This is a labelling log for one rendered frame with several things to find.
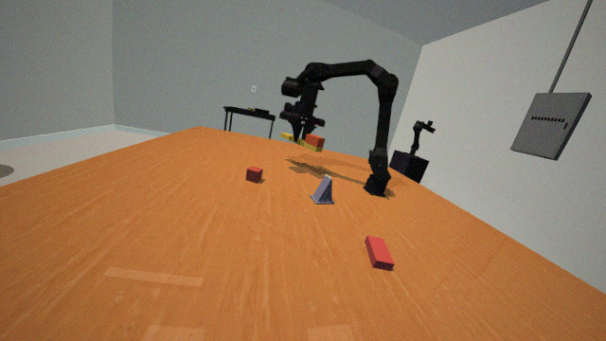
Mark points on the red rectangular block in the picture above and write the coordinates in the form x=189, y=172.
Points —
x=378, y=253

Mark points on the small red cube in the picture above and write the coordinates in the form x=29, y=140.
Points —
x=253, y=174

